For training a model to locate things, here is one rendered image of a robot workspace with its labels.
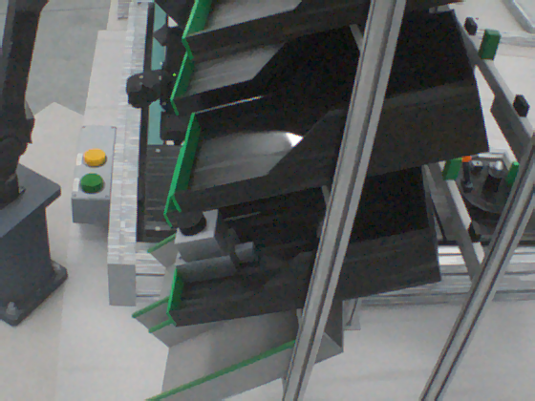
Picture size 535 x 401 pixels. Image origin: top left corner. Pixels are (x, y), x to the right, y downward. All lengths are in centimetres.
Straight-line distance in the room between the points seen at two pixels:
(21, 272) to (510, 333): 83
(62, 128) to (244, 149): 93
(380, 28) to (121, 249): 77
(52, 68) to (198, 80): 265
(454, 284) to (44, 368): 69
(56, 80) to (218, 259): 263
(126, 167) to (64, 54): 224
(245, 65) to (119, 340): 54
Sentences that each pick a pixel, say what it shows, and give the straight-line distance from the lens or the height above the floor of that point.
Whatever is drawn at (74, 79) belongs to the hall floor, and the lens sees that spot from 340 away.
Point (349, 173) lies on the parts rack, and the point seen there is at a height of 145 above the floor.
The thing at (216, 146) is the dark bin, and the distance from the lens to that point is 77.
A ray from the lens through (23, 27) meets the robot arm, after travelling 102.
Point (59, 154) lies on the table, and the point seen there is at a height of 86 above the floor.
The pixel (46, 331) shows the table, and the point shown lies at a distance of 124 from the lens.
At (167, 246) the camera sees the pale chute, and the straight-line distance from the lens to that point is 112.
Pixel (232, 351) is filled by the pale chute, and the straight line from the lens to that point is 95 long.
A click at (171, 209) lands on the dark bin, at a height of 120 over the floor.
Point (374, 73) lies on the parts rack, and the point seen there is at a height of 154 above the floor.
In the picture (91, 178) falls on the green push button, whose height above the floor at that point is 97.
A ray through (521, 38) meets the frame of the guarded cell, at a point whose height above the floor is 88.
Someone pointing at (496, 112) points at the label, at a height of 143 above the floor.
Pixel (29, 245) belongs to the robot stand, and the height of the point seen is 99.
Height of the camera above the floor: 182
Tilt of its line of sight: 41 degrees down
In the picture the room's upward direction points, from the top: 9 degrees clockwise
